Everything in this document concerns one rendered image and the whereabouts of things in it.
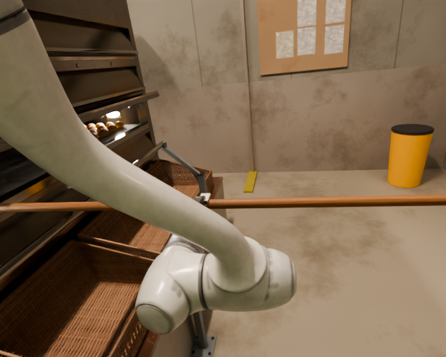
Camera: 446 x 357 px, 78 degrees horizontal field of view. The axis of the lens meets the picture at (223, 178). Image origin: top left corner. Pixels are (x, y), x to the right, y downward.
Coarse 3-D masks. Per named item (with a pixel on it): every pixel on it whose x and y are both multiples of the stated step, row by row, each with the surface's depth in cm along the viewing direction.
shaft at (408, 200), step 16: (0, 208) 96; (16, 208) 95; (32, 208) 94; (48, 208) 92; (64, 208) 91; (80, 208) 90; (96, 208) 89; (112, 208) 88; (224, 208) 83; (240, 208) 82
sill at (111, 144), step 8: (136, 128) 216; (144, 128) 227; (120, 136) 195; (128, 136) 201; (104, 144) 177; (112, 144) 181; (40, 176) 130; (48, 176) 130; (24, 184) 123; (32, 184) 122; (40, 184) 125; (48, 184) 129; (8, 192) 116; (16, 192) 115; (24, 192) 117; (32, 192) 120; (0, 200) 108; (8, 200) 110; (16, 200) 113
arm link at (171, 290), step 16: (160, 256) 55; (176, 256) 53; (192, 256) 53; (160, 272) 50; (176, 272) 50; (192, 272) 50; (144, 288) 48; (160, 288) 47; (176, 288) 48; (192, 288) 49; (144, 304) 46; (160, 304) 46; (176, 304) 47; (192, 304) 49; (144, 320) 47; (160, 320) 46; (176, 320) 46
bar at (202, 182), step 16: (160, 144) 166; (144, 160) 145; (176, 160) 173; (64, 224) 89; (48, 240) 82; (16, 256) 73; (0, 272) 68; (208, 336) 174; (192, 352) 165; (208, 352) 164
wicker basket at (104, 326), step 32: (64, 256) 132; (96, 256) 139; (128, 256) 135; (32, 288) 114; (64, 288) 128; (96, 288) 142; (128, 288) 139; (0, 320) 101; (32, 320) 111; (64, 320) 123; (96, 320) 123; (128, 320) 104; (0, 352) 88; (32, 352) 108; (64, 352) 110; (96, 352) 109; (128, 352) 102
